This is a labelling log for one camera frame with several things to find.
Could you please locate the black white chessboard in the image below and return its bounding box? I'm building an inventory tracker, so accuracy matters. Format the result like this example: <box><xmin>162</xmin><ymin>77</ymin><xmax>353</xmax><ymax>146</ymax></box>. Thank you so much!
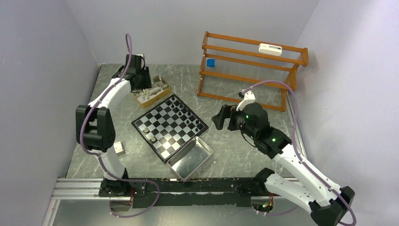
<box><xmin>131</xmin><ymin>94</ymin><xmax>208</xmax><ymax>163</ymax></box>

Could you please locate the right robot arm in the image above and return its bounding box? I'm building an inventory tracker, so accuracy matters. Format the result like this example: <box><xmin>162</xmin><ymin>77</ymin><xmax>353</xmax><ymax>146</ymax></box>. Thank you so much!
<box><xmin>212</xmin><ymin>103</ymin><xmax>355</xmax><ymax>226</ymax></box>

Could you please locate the orange wooden rack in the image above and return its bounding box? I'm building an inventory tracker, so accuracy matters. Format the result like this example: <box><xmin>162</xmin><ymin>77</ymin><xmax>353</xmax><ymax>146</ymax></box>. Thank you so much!
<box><xmin>197</xmin><ymin>32</ymin><xmax>309</xmax><ymax>112</ymax></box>

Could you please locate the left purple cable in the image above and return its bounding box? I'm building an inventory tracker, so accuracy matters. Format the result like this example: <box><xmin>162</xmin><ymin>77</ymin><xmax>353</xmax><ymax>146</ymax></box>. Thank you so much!
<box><xmin>79</xmin><ymin>33</ymin><xmax>160</xmax><ymax>218</ymax></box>

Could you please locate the small white card box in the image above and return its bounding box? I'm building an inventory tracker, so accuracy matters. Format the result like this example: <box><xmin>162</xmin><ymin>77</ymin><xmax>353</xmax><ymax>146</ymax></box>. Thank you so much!
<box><xmin>113</xmin><ymin>142</ymin><xmax>126</xmax><ymax>156</ymax></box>

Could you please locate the white rectangular device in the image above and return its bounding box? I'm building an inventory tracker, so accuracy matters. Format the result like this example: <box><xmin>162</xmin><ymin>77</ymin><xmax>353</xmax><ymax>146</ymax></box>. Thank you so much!
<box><xmin>258</xmin><ymin>43</ymin><xmax>283</xmax><ymax>57</ymax></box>

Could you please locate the blue cube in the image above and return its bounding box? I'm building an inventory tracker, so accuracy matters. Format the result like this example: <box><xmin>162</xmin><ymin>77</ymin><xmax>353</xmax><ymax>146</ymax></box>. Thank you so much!
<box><xmin>206</xmin><ymin>58</ymin><xmax>215</xmax><ymax>68</ymax></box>

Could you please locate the silver metal tin lid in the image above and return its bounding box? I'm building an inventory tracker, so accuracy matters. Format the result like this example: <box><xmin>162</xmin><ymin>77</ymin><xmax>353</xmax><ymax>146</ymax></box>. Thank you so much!
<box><xmin>167</xmin><ymin>136</ymin><xmax>213</xmax><ymax>182</ymax></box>

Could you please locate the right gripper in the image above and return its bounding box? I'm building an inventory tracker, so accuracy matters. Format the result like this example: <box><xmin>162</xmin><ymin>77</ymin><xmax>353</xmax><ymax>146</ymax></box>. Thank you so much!
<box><xmin>211</xmin><ymin>104</ymin><xmax>257</xmax><ymax>140</ymax></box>

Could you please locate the gold tin of white pieces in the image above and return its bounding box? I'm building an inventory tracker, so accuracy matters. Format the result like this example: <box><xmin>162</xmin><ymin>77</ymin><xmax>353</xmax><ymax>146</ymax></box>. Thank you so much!
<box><xmin>133</xmin><ymin>76</ymin><xmax>171</xmax><ymax>109</ymax></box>

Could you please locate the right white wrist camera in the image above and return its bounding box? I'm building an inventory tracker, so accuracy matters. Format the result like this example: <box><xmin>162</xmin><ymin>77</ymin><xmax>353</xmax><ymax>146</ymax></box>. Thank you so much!
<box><xmin>236</xmin><ymin>91</ymin><xmax>256</xmax><ymax>111</ymax></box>

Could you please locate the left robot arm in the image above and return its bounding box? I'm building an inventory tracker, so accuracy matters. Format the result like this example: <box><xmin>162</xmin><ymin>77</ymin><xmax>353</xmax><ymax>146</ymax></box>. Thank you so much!
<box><xmin>75</xmin><ymin>54</ymin><xmax>152</xmax><ymax>196</ymax></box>

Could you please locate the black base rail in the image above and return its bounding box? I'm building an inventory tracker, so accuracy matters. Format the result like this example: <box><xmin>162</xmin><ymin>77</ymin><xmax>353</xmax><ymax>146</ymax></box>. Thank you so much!
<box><xmin>98</xmin><ymin>178</ymin><xmax>270</xmax><ymax>209</ymax></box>

